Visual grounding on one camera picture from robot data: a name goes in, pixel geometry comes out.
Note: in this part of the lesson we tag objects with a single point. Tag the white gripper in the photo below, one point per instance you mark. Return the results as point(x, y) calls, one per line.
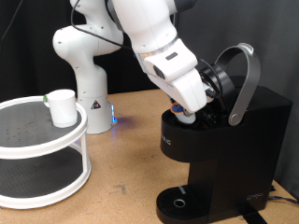
point(187, 90)

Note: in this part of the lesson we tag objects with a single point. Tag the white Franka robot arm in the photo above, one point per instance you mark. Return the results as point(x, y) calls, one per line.
point(90, 81)

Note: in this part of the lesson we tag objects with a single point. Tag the black Keurig coffee machine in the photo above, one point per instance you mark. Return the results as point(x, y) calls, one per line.
point(249, 155)

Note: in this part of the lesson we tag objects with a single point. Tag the small grey tape piece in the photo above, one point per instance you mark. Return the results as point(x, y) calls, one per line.
point(182, 190)

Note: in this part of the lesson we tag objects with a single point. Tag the grey backdrop curtain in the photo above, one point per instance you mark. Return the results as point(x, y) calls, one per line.
point(274, 31)

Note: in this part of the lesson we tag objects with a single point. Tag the black slotted drip tray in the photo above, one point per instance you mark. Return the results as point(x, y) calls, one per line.
point(168, 199)

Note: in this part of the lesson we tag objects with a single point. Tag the black tape strip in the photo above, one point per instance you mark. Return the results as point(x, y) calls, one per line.
point(252, 216)

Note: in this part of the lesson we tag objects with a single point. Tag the white two-tier turntable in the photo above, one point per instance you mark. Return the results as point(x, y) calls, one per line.
point(40, 149)

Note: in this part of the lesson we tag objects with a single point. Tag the wrist camera blue mount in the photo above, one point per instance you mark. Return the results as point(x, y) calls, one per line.
point(209, 90)

